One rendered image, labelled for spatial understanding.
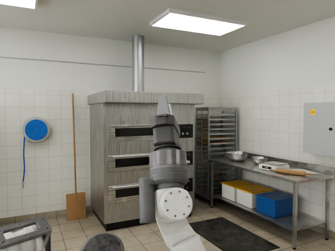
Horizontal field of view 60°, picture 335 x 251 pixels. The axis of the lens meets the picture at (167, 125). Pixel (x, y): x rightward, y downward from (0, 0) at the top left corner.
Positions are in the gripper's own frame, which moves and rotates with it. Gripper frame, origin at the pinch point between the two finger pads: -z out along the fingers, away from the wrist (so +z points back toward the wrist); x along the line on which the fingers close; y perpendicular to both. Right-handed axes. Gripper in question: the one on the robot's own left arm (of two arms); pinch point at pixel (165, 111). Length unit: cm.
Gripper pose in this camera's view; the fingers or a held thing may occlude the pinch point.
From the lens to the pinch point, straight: 72.6
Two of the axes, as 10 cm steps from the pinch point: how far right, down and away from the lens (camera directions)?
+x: -2.0, -3.4, -9.2
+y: -9.8, 1.2, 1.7
